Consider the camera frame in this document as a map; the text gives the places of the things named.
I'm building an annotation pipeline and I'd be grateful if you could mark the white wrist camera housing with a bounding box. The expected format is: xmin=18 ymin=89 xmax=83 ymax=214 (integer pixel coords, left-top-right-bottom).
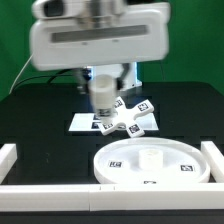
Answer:
xmin=31 ymin=0 xmax=85 ymax=20

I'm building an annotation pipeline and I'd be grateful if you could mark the white cross-shaped table base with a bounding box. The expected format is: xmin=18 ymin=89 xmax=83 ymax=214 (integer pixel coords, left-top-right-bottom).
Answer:
xmin=99 ymin=97 xmax=154 ymax=138

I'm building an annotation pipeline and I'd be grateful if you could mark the white fence bar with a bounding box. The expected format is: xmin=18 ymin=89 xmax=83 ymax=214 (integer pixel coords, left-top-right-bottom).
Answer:
xmin=201 ymin=141 xmax=224 ymax=183
xmin=0 ymin=144 xmax=17 ymax=184
xmin=0 ymin=183 xmax=224 ymax=212

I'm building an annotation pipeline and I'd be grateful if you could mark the white cable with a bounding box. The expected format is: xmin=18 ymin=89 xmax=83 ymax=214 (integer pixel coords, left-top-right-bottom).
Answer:
xmin=8 ymin=54 xmax=34 ymax=95

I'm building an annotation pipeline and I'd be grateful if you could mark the white round table top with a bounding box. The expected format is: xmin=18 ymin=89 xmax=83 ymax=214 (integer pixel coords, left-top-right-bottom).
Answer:
xmin=93 ymin=137 xmax=210 ymax=184

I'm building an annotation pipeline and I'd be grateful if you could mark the white marker sheet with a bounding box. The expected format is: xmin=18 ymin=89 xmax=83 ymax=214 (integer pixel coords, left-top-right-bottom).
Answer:
xmin=69 ymin=113 xmax=159 ymax=132

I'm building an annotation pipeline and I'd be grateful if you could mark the white front fence bar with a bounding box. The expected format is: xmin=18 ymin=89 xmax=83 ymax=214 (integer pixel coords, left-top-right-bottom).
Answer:
xmin=0 ymin=183 xmax=224 ymax=212

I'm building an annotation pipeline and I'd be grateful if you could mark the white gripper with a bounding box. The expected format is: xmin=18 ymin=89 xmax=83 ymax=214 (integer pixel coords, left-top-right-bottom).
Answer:
xmin=30 ymin=1 xmax=171 ymax=94

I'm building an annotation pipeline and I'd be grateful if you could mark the black cable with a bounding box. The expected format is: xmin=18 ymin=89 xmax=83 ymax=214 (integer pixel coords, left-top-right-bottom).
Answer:
xmin=13 ymin=68 xmax=79 ymax=88

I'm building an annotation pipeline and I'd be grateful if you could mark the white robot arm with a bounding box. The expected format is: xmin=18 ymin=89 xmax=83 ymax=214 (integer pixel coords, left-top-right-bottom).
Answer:
xmin=30 ymin=0 xmax=171 ymax=89

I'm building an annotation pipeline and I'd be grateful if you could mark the white left fence bar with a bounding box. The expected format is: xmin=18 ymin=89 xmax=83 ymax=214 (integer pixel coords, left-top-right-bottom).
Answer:
xmin=0 ymin=144 xmax=17 ymax=184

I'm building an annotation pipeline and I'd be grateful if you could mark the white right fence bar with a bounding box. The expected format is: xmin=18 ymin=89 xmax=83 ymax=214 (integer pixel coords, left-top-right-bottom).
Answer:
xmin=201 ymin=141 xmax=224 ymax=183

